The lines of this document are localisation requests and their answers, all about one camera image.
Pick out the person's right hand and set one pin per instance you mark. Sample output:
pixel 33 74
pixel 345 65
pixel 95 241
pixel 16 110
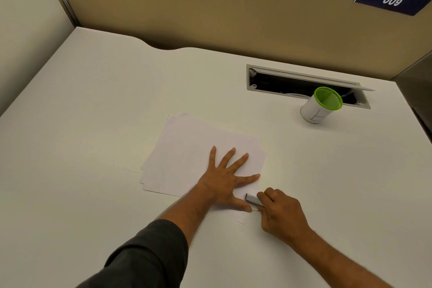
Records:
pixel 285 215

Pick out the person's left hand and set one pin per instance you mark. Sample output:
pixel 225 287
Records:
pixel 219 186

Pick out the person's right thumb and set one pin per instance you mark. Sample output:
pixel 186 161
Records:
pixel 264 204

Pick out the person's left thumb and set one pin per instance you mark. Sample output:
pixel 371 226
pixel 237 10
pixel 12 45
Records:
pixel 243 205

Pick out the person's left middle finger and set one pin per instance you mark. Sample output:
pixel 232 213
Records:
pixel 240 163

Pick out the person's left little finger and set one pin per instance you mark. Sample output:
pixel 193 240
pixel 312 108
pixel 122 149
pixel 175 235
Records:
pixel 213 158

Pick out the small silver metal stapler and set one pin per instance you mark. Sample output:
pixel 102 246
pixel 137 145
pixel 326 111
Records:
pixel 253 199

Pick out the white paper sheet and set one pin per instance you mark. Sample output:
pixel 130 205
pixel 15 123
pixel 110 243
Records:
pixel 189 156
pixel 142 181

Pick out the person's left forearm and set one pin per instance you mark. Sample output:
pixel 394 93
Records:
pixel 184 212

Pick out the person's right forearm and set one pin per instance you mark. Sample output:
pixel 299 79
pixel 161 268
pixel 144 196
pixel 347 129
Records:
pixel 334 264

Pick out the green and white pen cup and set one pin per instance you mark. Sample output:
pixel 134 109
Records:
pixel 319 109

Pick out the dark grey sleeve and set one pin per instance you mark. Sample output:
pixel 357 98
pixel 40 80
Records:
pixel 145 257

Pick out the beige partition panel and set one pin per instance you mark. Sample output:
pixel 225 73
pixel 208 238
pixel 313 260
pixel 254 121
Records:
pixel 219 11

